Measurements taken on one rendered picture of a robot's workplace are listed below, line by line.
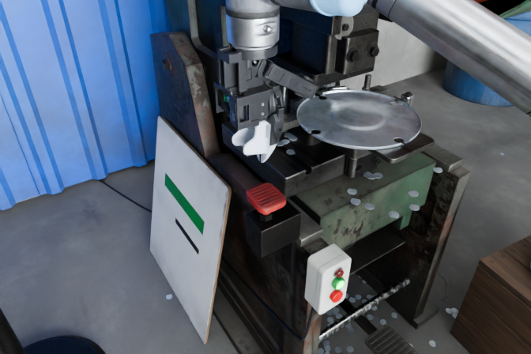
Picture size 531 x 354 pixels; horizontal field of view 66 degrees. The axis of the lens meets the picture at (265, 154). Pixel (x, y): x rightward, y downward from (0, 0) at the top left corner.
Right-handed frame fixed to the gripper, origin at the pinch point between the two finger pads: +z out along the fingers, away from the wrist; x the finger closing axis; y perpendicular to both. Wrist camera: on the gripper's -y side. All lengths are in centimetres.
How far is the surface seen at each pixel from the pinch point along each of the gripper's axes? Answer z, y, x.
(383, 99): 6.9, -45.6, -13.5
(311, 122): 6.9, -22.1, -13.8
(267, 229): 14.7, 1.5, 3.1
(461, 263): 85, -93, 0
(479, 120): 85, -207, -66
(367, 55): -7.5, -34.6, -11.2
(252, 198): 9.1, 2.6, -0.3
